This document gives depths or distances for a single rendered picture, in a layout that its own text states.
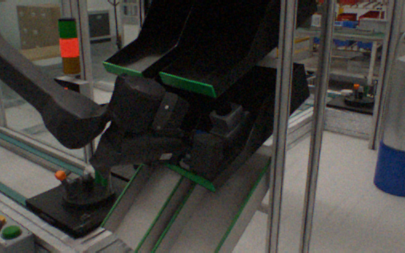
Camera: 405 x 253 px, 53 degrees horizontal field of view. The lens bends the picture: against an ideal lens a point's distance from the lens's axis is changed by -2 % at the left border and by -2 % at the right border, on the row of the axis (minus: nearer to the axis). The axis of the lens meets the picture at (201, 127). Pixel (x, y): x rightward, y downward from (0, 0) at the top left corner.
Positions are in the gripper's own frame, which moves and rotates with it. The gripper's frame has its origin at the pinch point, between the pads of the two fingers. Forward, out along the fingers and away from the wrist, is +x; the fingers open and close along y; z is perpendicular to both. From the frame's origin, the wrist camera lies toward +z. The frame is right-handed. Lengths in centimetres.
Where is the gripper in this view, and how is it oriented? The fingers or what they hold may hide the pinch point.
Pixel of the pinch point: (195, 142)
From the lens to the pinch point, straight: 69.8
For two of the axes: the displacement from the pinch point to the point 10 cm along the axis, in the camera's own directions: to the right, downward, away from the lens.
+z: 1.5, -9.7, -1.6
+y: -7.0, -2.2, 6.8
